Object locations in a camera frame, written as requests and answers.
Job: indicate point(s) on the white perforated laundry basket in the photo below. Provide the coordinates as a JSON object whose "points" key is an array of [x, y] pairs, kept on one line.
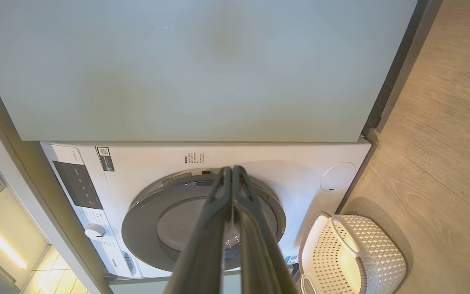
{"points": [[373, 253]]}

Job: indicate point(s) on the large pale green cabinet panel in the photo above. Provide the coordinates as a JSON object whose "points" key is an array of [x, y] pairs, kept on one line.
{"points": [[178, 73]]}

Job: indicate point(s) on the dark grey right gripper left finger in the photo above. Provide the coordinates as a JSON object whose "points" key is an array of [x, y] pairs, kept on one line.
{"points": [[206, 245]]}

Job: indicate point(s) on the dark washing machine display panel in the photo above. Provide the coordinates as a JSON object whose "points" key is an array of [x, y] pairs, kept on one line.
{"points": [[78, 185]]}

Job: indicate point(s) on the black QR sticker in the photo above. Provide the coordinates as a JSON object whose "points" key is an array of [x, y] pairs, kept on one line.
{"points": [[105, 159]]}

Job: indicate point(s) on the white washing machine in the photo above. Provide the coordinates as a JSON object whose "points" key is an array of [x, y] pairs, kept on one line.
{"points": [[292, 163]]}

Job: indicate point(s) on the round white filter cover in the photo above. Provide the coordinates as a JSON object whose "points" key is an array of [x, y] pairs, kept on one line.
{"points": [[338, 176]]}

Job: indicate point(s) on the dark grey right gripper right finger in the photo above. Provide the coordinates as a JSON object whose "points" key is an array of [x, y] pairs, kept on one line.
{"points": [[259, 253]]}

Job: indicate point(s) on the white washing machine control knob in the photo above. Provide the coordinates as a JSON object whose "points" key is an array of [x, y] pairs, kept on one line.
{"points": [[95, 231]]}

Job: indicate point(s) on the washing machine door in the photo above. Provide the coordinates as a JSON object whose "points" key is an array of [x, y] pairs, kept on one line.
{"points": [[157, 228]]}

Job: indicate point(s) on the blue white energy label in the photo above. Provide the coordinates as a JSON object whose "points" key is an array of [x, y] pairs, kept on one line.
{"points": [[291, 259]]}

